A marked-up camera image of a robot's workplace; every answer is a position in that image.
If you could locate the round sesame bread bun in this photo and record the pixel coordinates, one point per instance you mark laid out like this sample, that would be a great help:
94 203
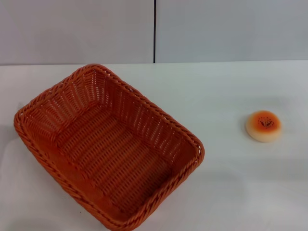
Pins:
263 127

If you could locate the orange woven plastic basket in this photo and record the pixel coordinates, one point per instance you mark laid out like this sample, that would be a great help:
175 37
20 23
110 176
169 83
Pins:
113 154

